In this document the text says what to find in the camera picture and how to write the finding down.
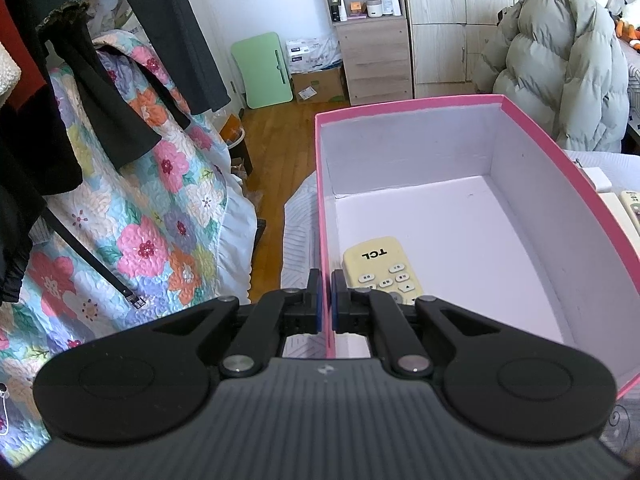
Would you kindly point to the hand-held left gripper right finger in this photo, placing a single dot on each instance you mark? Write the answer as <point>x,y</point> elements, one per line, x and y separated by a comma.
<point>336,306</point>

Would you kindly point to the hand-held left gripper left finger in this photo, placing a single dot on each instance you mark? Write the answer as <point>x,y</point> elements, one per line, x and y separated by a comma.
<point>314,306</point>

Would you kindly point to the cream remote control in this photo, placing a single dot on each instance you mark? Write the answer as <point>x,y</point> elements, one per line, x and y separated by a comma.
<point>375,262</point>

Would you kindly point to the pink cardboard box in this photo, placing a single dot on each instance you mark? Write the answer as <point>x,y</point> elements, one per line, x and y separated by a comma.
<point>450,220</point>

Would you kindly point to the floral quilt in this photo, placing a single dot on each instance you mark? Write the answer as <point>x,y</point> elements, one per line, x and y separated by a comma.
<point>140,230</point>

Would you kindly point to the white waste bin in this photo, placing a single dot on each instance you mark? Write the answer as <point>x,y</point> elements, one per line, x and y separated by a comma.
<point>232,132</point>

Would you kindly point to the brown cardboard box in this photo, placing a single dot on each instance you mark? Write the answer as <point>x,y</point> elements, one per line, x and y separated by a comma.
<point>320,85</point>

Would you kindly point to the black belt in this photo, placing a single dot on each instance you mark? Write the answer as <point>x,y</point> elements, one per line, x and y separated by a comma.
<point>95,265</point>

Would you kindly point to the green folding table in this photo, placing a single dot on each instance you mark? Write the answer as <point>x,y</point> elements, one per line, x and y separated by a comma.
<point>262,70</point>

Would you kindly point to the wooden shelf cabinet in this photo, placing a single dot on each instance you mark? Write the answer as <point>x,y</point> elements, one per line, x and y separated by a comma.
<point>372,60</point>

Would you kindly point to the white charger adapter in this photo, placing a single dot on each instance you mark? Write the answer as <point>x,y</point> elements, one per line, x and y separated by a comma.
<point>596,179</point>

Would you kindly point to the white remote control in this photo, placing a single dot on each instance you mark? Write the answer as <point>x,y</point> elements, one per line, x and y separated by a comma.
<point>612,207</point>

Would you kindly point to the black bottle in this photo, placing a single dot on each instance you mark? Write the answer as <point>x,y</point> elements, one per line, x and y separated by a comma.
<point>338,9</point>

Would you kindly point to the white jar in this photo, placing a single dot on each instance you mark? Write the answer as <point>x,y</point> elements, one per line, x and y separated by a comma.
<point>374,8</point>

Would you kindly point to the dark grey hanging garment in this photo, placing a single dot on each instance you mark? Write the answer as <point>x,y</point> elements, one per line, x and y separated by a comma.
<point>170,35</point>

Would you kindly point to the light wooden wardrobe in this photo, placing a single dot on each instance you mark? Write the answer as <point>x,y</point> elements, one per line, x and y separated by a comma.
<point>450,20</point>

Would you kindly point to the white bottle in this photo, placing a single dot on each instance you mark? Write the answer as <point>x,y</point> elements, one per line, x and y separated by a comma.
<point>391,2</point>

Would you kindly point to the black hanging garment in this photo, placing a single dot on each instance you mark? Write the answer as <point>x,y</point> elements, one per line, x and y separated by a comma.
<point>85,95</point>

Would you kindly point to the beige remote control grey buttons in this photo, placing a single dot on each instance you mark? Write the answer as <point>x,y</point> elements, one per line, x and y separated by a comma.
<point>632,205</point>

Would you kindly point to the grey-green puffer jacket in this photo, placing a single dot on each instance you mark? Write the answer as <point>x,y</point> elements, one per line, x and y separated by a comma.
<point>555,70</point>

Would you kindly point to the cream fluffy garment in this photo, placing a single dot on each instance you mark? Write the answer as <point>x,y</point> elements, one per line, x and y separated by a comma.
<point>7,77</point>

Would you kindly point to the red garment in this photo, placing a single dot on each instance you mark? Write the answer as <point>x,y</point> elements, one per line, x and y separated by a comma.
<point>17,60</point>

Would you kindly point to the orange plush toy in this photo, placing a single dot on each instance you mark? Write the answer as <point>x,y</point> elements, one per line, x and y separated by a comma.
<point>630,35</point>

